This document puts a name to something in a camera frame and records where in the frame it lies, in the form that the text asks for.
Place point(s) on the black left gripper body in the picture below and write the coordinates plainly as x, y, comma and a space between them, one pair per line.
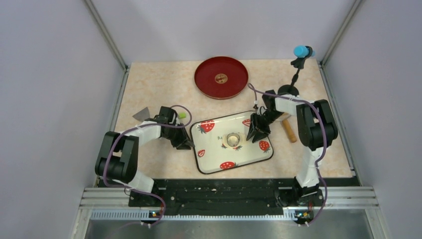
176, 136

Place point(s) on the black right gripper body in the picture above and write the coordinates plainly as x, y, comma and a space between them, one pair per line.
267, 117

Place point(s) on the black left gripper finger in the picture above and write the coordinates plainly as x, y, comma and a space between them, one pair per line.
184, 146
185, 137

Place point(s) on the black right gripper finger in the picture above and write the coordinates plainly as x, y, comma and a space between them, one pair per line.
254, 130
264, 129

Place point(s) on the strawberry print rectangular tray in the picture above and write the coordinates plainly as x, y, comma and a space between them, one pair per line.
212, 158

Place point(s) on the white dough lump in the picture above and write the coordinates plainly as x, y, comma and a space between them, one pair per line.
241, 144

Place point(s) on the wooden dough roller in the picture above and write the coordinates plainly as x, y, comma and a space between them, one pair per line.
287, 128

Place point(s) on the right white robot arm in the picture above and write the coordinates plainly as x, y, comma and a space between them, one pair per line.
316, 127

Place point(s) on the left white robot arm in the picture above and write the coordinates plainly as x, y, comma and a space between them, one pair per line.
117, 161

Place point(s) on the green rectangular block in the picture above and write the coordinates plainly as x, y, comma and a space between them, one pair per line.
182, 115

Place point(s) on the red round lacquer plate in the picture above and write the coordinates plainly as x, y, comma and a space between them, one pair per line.
221, 77

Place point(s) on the blue microphone on stand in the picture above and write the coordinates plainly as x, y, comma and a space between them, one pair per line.
302, 53

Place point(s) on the metal dough scraper wooden handle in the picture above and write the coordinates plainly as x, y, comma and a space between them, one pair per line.
142, 115

